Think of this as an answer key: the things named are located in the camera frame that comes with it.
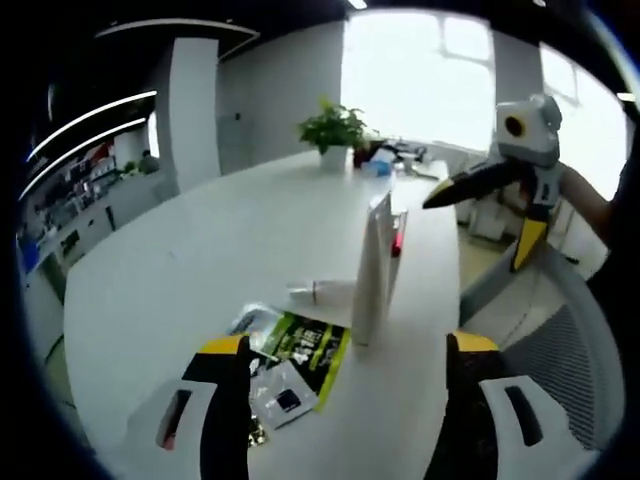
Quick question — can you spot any green plant in white pot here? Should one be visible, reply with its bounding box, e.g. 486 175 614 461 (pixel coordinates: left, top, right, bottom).
297 97 380 170

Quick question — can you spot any long white counter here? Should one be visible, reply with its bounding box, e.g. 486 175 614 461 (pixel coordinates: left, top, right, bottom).
19 167 174 296

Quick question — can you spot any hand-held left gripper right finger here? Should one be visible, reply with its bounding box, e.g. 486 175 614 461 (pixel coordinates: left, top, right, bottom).
423 330 591 480

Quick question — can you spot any blue storage box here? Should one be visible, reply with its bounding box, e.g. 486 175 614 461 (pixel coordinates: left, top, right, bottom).
18 238 40 274

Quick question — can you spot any long ceiling light strip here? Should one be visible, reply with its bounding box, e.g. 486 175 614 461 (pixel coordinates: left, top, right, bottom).
27 89 159 162
19 117 149 201

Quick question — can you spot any silver blue skincare sachet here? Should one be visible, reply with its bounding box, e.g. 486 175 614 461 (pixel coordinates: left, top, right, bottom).
224 301 284 351

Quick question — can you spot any white skincare bottle red band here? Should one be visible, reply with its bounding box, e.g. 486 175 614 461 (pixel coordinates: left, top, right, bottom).
388 208 410 264

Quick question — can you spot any small white skincare tube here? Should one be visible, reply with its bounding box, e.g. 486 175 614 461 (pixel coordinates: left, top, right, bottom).
284 277 360 305

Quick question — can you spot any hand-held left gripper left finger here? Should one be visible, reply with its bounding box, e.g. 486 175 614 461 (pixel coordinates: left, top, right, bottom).
124 333 252 480

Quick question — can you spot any white mesh office chair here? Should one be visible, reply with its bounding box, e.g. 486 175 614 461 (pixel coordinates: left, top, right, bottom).
457 238 624 454

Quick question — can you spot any green black skincare sachet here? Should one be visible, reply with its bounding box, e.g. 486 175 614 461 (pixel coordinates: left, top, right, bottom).
254 310 352 414

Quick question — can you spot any small clear skincare sachet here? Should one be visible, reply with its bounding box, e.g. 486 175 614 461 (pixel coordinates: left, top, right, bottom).
247 359 321 431

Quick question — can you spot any gold foil skincare sachet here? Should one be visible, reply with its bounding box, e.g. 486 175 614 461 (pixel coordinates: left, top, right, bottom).
247 417 271 447

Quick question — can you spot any large white skincare tube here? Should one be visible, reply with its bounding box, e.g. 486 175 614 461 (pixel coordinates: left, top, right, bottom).
350 191 396 350

